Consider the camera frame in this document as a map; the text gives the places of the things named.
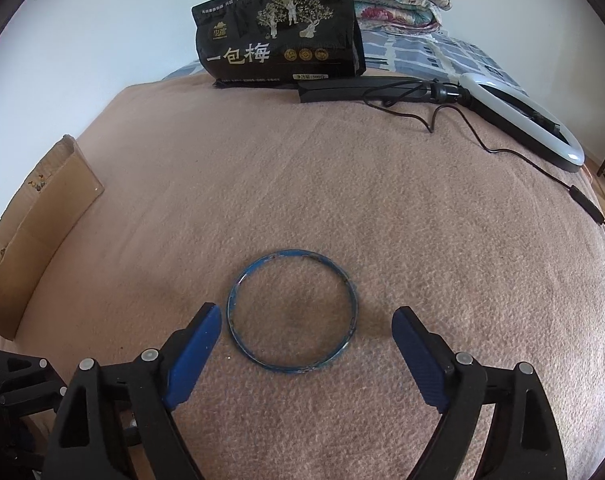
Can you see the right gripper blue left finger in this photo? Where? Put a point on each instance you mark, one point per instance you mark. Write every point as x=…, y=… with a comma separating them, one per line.
x=108, y=409

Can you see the white ring light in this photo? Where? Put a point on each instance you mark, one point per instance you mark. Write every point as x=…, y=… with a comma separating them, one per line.
x=510, y=110

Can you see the blue checkered bed sheet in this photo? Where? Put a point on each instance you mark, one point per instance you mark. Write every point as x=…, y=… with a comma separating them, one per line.
x=434, y=56

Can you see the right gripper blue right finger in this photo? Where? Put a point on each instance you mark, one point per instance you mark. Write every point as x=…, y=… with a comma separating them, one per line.
x=523, y=440

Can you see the black snack bag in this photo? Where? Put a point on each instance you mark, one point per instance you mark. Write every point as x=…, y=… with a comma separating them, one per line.
x=272, y=43

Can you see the dark blue bangle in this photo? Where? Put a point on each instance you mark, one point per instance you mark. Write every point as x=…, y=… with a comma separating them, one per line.
x=231, y=304

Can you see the open cardboard box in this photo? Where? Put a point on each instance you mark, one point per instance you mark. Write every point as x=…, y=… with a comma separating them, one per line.
x=46, y=207

